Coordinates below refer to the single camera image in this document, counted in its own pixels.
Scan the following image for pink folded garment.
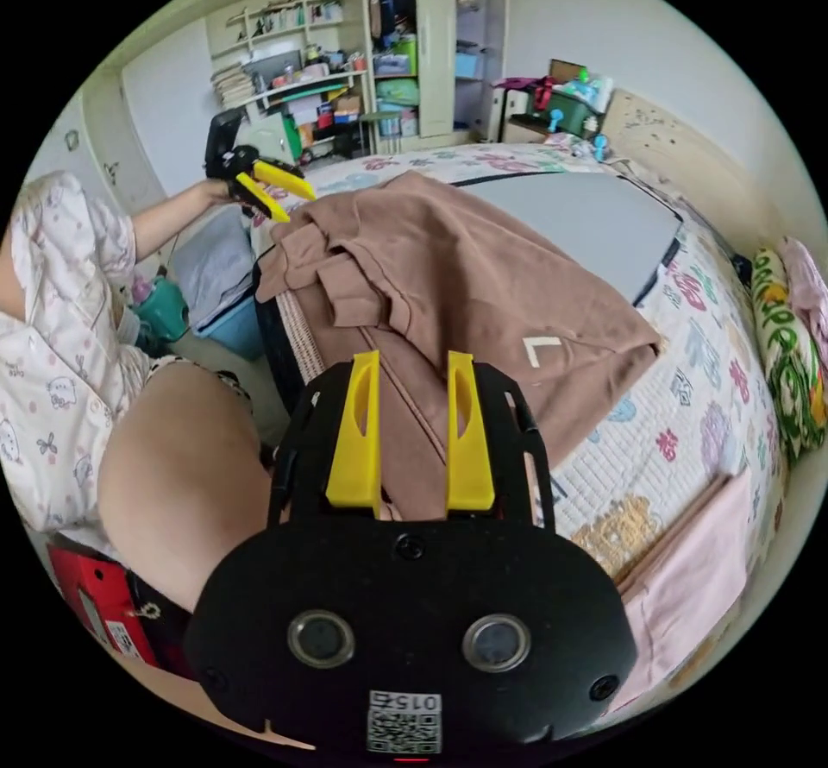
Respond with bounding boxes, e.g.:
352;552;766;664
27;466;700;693
612;464;756;712

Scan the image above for blue storage box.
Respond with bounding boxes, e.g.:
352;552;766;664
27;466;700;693
170;203;267;362

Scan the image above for person's left forearm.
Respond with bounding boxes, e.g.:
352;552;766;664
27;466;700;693
131;184;211;259

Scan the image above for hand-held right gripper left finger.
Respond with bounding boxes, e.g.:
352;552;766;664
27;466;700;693
325;349;384;519

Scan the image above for red carton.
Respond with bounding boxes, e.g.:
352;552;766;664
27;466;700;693
43;539;164;670

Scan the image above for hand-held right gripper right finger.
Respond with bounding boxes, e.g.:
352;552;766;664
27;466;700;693
447;350;498;514

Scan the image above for person's body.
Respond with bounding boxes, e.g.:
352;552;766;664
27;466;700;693
0;169;280;615

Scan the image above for cream wardrobe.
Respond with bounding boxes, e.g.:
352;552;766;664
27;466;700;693
357;0;513;155

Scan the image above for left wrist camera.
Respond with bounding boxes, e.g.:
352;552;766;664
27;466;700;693
204;109;251;181

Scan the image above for bed with printed quilt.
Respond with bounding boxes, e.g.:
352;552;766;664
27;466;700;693
248;88;828;708

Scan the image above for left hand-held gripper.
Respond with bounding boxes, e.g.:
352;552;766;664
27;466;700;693
219;144;319;225

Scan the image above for pink bundled cloth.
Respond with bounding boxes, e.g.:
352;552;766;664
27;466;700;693
778;235;828;356

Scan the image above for green floral pillow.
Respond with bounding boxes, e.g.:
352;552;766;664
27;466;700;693
749;246;828;469

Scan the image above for person's left hand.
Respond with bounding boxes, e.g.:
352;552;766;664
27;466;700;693
192;177;246;207

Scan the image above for grey folding board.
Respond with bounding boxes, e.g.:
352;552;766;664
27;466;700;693
446;170;687;310

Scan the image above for cluttered bedside table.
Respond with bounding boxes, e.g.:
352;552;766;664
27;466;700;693
490;58;617;149

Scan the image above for brown long sleeve shirt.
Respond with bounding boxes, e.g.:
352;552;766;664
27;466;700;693
255;169;666;523

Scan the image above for cream desk shelf unit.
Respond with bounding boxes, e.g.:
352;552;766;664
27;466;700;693
205;0;371;168

